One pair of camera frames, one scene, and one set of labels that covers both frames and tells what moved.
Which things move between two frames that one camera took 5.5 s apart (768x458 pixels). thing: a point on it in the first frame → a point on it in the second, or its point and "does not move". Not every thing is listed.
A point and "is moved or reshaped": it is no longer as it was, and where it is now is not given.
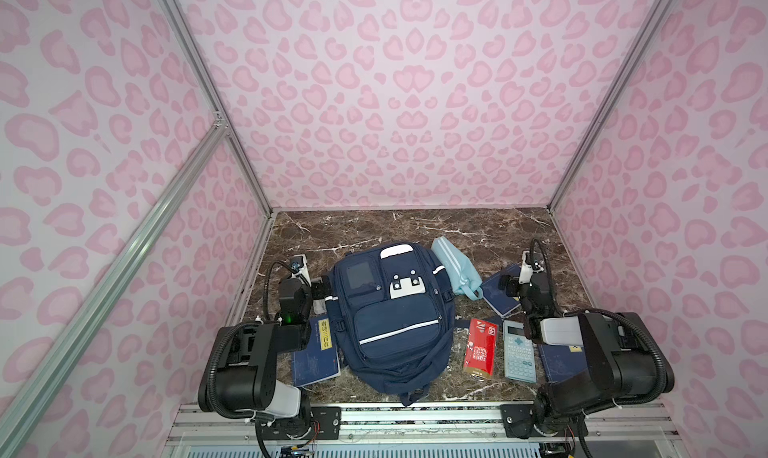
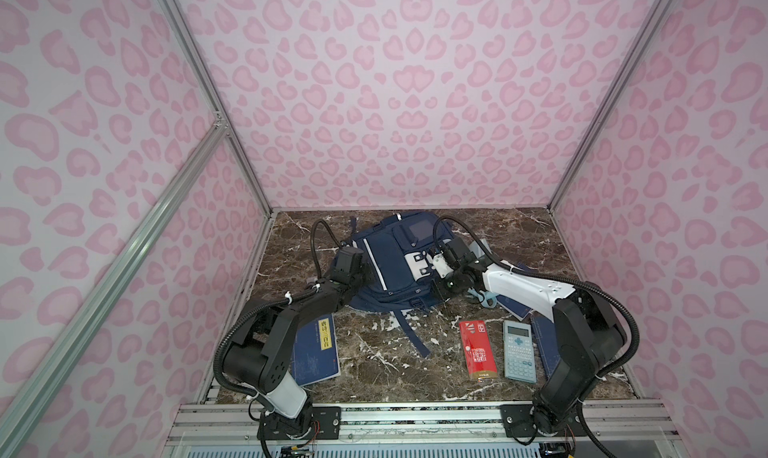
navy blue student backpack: [394, 314] is moved or reshaped
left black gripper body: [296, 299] → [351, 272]
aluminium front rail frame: [420, 431] does not move
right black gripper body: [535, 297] → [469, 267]
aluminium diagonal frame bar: [30, 402] does not move
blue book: [320, 360] does not move
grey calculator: [519, 352] does not move
